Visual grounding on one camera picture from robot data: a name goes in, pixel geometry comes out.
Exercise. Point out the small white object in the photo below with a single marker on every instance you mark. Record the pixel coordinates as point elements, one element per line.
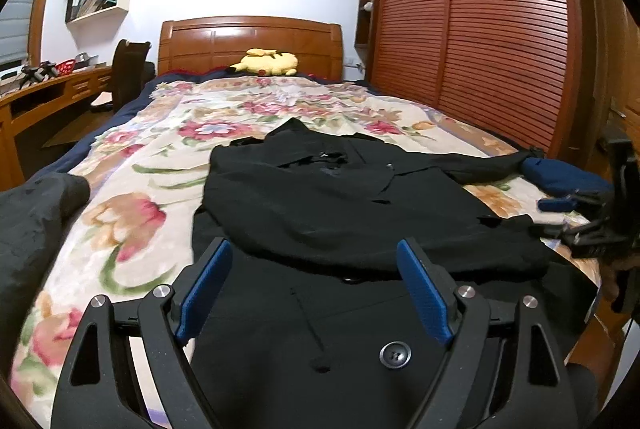
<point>367,5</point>

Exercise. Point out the floral blanket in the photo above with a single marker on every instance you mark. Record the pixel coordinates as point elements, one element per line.
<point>150,159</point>

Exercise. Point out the black gadget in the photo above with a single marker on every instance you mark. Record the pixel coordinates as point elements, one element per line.
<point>35,73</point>

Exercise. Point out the yellow plush toy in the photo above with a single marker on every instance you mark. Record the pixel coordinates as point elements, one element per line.
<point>267,61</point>

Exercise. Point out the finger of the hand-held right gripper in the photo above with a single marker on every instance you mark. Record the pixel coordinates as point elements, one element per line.
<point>582,239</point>
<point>555,204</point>

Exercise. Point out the black coat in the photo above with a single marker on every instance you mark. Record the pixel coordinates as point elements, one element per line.
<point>325,209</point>

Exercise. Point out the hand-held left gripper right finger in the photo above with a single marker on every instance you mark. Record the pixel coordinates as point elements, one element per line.
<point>425,294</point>

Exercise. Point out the grey window blind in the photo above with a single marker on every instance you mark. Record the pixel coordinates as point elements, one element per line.
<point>20,24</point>

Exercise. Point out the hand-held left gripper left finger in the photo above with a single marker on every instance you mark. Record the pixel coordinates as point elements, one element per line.
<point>205,294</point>

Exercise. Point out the dark grey cloth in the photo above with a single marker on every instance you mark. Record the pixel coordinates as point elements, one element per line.
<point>30,229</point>

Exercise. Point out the wooden desk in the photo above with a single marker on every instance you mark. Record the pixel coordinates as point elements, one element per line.
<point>30,109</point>

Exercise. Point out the wooden louvred wardrobe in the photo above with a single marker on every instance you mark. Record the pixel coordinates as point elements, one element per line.
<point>490,34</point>

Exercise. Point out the wooden door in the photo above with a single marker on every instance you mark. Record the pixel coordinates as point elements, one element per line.
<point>615,59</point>

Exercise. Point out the dark brown chair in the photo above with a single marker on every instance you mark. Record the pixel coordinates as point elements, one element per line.
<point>127,69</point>

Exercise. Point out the red basket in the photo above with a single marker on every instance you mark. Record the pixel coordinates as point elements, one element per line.
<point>65,67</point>

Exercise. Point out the wooden bed headboard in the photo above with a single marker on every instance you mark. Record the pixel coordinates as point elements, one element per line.
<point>210,44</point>

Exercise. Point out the navy blue folded cloth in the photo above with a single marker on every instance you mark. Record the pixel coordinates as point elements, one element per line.
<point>565,176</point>

